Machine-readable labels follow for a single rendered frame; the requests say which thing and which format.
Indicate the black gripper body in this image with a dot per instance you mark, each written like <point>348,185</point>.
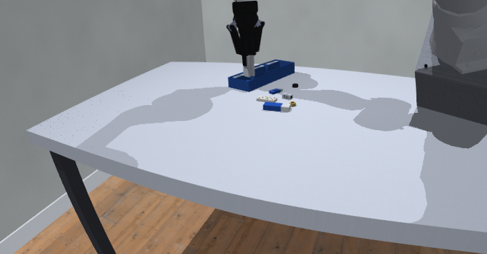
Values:
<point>240,9</point>

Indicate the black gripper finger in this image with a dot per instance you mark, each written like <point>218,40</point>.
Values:
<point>254,39</point>
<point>241,44</point>

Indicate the blue three-compartment tray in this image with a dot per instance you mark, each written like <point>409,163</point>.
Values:
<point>264,74</point>

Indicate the white domino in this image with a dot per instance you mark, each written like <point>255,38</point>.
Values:
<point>266,99</point>

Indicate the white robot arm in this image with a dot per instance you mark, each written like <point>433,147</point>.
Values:
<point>459,35</point>

